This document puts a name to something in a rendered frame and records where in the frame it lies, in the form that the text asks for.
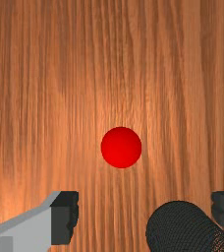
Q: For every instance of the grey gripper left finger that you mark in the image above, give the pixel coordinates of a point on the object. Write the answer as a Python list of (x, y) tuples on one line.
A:
[(35, 226)]

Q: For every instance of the red ball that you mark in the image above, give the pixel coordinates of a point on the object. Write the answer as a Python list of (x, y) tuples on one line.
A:
[(121, 147)]

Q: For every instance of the dark mesh basket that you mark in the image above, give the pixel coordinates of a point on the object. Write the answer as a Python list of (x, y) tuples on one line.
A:
[(186, 229)]

